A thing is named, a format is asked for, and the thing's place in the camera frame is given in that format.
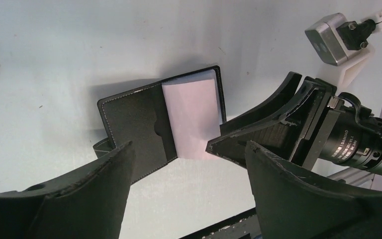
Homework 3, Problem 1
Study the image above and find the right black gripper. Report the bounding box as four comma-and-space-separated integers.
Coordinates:
289, 76, 382, 176

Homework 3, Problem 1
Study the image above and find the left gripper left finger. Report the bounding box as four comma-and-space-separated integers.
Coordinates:
0, 142, 135, 239

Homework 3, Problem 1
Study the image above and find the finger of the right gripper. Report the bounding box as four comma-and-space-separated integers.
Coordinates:
220, 72, 302, 135
206, 86, 330, 169

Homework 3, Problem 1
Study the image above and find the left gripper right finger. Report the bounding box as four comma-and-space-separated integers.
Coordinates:
245, 141, 382, 239

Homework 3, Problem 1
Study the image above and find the black leather card holder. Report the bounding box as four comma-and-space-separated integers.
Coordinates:
93, 65, 226, 183

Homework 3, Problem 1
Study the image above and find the aluminium frame rail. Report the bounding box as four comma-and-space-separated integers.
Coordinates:
327, 167, 375, 189

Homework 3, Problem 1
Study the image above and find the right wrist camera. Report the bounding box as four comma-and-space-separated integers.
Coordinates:
304, 13, 376, 66

